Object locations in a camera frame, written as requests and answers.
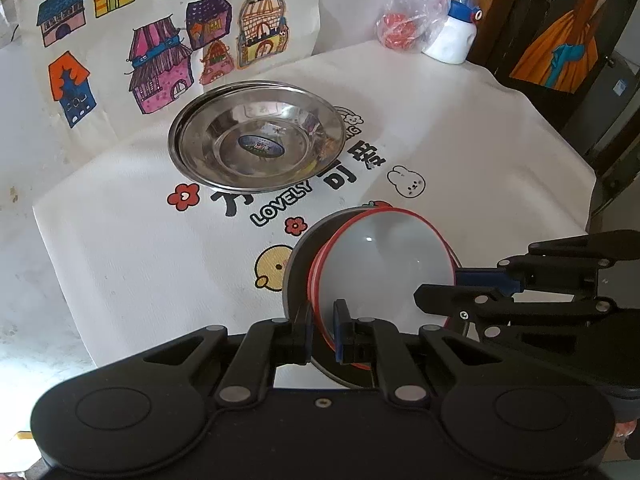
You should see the painting of orange dress figure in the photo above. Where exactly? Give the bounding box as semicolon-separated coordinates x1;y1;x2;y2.
509;0;617;95

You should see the white printed tablecloth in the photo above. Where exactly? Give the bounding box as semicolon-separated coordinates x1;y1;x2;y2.
32;39;599;401

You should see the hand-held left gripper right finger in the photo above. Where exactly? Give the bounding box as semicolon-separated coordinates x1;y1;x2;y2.
333;298;502;407

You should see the steel plate with round sticker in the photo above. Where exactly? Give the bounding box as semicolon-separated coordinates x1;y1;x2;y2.
177;87;346;187

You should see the white and blue toy bottle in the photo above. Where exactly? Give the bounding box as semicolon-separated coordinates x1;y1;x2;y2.
424;0;485;65

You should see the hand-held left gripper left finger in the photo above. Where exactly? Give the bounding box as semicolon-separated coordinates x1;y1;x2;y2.
142;300;315;407

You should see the large deep steel plate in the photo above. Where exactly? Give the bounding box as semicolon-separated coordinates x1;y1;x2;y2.
167;80;349;196

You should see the coloured houses drawing sheet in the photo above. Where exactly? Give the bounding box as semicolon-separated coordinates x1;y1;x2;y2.
0;0;332;173

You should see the grey bowl with red rim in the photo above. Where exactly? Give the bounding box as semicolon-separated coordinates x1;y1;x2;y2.
282;204;472;392

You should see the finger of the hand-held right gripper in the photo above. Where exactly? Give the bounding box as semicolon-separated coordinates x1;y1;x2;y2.
414;283;619;333
456;229;640;297

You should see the white bowl with red rim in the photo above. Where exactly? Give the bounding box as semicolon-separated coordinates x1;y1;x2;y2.
307;208;457;372

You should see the clear plastic bag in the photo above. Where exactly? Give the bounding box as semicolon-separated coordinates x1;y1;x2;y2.
376;0;452;54

